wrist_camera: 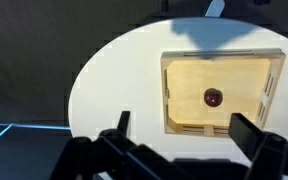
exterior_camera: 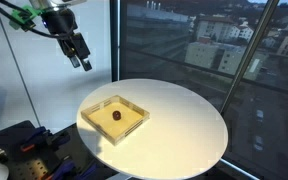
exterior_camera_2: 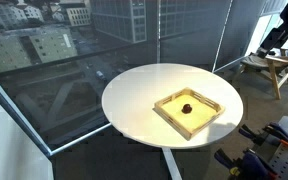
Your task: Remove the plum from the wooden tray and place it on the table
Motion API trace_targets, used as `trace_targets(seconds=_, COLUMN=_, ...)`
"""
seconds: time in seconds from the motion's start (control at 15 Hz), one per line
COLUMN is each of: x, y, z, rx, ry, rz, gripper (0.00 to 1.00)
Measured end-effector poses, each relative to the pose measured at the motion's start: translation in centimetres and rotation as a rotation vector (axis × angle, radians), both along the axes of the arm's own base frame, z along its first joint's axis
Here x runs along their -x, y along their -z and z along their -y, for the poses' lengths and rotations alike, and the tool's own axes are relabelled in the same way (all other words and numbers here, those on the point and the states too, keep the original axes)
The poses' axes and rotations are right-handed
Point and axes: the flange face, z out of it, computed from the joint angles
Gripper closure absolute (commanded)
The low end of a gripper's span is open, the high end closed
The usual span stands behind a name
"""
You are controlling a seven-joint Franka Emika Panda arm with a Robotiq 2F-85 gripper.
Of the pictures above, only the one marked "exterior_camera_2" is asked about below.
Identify wooden armchair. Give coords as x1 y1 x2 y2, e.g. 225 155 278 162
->
238 46 288 101

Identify blue clamp yellow mark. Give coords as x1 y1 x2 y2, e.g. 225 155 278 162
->
213 147 248 180

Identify square wooden tray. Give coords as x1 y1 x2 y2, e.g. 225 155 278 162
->
153 87 226 141

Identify grey window mullion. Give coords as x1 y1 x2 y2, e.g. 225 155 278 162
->
155 0 162 65
211 0 234 74

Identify metal window sill rail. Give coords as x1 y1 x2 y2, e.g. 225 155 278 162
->
0 64 113 158

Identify blue spring clamp orange tips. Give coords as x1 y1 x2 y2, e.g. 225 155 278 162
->
263 121 288 150
243 148 281 180

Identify dark red plum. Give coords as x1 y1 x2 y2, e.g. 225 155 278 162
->
181 103 194 115

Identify white table base leg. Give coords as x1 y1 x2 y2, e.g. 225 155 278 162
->
161 147 184 180

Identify blue black spring clamp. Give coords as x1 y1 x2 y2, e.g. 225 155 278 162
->
238 123 268 147

